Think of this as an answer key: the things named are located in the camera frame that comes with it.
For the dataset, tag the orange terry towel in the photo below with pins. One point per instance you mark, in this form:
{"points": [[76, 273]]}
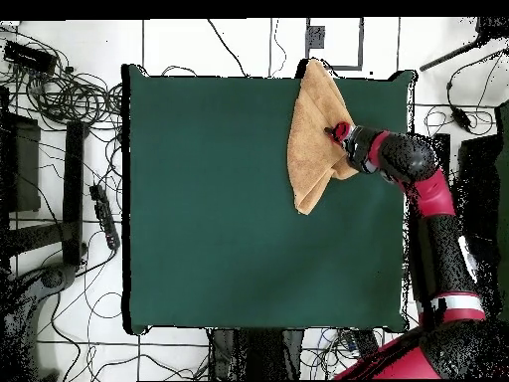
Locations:
{"points": [[314, 159]]}

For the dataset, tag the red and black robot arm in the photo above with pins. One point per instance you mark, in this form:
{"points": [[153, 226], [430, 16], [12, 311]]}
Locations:
{"points": [[433, 195]]}

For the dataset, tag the black metal stand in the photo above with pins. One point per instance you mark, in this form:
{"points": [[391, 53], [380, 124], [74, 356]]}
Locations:
{"points": [[444, 143], [74, 191]]}

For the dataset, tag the dark green table cloth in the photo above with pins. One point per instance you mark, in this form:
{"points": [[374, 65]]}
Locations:
{"points": [[206, 223]]}

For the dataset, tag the black tripod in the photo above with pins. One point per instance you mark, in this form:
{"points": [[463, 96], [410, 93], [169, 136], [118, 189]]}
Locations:
{"points": [[491, 26]]}

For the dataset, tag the black power strip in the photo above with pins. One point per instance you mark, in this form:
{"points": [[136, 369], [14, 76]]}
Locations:
{"points": [[104, 217], [366, 342]]}

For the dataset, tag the black adapter box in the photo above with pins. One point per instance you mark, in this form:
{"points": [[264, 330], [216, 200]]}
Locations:
{"points": [[30, 57]]}

